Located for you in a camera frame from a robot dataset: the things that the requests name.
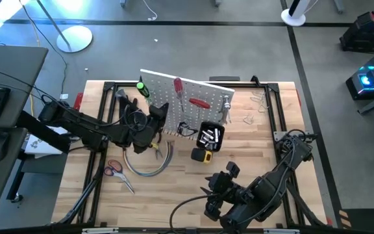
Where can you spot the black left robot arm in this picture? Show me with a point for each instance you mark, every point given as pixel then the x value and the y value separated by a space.
pixel 86 125

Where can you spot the red clamp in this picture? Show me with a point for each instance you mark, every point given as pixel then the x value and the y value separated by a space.
pixel 78 101
pixel 328 221

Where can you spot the white paper tag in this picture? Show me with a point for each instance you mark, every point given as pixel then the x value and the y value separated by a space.
pixel 64 96

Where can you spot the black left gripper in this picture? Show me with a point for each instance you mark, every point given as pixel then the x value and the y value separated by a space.
pixel 141 135

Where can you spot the black glove with green cuff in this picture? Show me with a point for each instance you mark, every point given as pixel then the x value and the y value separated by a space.
pixel 123 100

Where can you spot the black upright post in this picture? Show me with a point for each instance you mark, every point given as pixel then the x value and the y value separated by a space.
pixel 44 131

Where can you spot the black plastic bin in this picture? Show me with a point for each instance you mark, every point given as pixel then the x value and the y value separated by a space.
pixel 221 143

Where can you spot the tower fan on round base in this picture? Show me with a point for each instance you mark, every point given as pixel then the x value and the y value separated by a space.
pixel 292 18

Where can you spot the black mat with orange stripes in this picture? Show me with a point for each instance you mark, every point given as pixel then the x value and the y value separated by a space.
pixel 369 222

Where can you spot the long chrome socket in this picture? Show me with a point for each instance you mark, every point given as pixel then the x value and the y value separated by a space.
pixel 216 135

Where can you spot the floor stand with round base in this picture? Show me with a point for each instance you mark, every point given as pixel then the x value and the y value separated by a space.
pixel 75 39

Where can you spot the white perforated peg board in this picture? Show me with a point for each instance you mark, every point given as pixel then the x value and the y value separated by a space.
pixel 190 110

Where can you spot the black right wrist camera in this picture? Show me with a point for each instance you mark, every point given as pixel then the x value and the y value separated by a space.
pixel 233 169

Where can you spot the black crate with red lid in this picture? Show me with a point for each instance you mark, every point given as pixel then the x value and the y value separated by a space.
pixel 369 32

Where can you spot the grey furniture leg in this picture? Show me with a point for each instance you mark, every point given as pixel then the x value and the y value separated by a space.
pixel 338 6
pixel 122 3
pixel 217 3

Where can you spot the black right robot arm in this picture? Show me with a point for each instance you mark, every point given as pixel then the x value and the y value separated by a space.
pixel 271 188

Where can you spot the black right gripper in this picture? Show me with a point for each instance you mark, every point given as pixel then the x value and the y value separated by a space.
pixel 229 191

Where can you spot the computer with coloured lights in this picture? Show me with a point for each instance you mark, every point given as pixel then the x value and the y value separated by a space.
pixel 365 79

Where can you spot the clear black-framed safety glasses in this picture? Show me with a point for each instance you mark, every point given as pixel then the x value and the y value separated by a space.
pixel 187 133

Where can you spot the clear red Husky screwdriver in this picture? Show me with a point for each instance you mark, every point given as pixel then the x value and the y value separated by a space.
pixel 178 85

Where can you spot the black aluminium table frame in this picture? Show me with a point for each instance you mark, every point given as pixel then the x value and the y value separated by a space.
pixel 93 195

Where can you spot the green and black screwdriver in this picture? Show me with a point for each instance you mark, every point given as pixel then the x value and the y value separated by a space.
pixel 143 89

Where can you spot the yellow black tape measure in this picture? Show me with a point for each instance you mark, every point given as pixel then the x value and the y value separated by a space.
pixel 201 155

